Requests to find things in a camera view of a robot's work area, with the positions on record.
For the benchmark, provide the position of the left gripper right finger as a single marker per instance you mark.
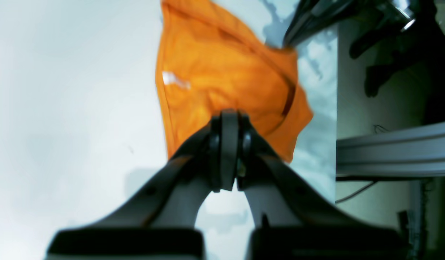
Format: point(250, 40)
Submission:
point(294, 222)

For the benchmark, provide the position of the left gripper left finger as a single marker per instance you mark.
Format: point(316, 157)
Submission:
point(157, 222)

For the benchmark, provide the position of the orange T-shirt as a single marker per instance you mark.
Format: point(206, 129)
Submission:
point(209, 60)

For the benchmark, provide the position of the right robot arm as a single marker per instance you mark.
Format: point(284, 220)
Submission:
point(419, 24)

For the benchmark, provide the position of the grey aluminium frame rail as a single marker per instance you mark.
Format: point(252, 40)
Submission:
point(414, 153)

